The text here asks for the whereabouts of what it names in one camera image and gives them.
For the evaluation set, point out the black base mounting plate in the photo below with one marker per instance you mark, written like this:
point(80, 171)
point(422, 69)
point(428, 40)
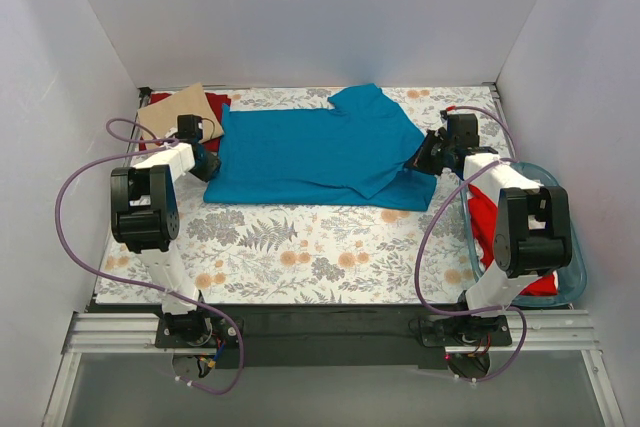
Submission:
point(331, 335)

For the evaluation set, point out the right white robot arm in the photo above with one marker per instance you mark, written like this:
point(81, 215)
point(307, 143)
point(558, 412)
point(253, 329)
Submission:
point(531, 235)

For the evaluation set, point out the red t shirt in bin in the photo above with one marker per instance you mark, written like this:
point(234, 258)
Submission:
point(483, 213)

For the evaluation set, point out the white t shirt in bin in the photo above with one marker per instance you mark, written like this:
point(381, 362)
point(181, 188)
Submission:
point(485, 257)

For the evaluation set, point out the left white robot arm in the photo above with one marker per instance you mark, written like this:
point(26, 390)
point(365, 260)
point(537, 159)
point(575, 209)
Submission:
point(145, 218)

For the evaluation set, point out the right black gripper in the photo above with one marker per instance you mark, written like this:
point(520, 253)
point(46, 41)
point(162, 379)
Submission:
point(427, 155)

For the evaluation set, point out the blue t shirt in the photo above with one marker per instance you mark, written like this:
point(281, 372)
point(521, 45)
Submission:
point(353, 152)

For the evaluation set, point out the folded beige t shirt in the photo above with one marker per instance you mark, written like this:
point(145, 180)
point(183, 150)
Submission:
point(170, 114)

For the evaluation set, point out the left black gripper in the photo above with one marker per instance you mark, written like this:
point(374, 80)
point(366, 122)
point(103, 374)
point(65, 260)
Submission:
point(208, 167)

